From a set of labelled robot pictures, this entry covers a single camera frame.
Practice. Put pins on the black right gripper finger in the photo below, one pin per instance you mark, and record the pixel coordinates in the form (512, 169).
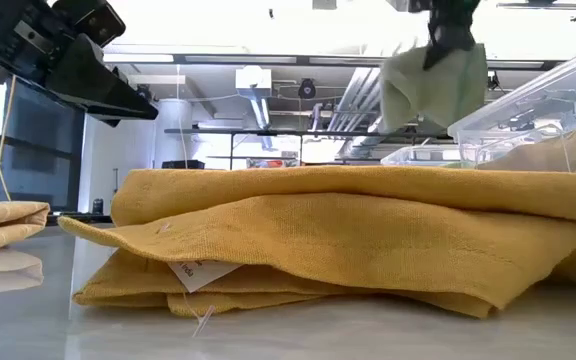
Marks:
(448, 40)

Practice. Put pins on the black round ceiling device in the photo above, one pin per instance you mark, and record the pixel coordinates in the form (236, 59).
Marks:
(307, 88)

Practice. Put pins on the clear plastic bin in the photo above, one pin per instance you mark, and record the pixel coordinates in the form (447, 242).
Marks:
(418, 156)
(533, 95)

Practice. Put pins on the pale beige towel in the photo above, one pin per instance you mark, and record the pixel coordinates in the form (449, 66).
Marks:
(3, 222)

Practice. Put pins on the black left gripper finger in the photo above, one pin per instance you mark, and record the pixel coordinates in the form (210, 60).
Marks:
(98, 90)

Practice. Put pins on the light green towel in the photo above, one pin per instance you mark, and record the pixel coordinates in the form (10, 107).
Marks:
(418, 95)

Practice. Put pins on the white ceiling box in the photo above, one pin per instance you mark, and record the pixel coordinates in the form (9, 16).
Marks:
(253, 82)

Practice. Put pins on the mustard yellow towel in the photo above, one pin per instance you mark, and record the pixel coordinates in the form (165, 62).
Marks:
(343, 235)
(558, 152)

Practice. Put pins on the long black shelf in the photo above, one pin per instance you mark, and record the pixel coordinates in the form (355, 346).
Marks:
(268, 132)

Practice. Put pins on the white round column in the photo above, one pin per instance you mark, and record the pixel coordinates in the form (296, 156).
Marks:
(173, 132)

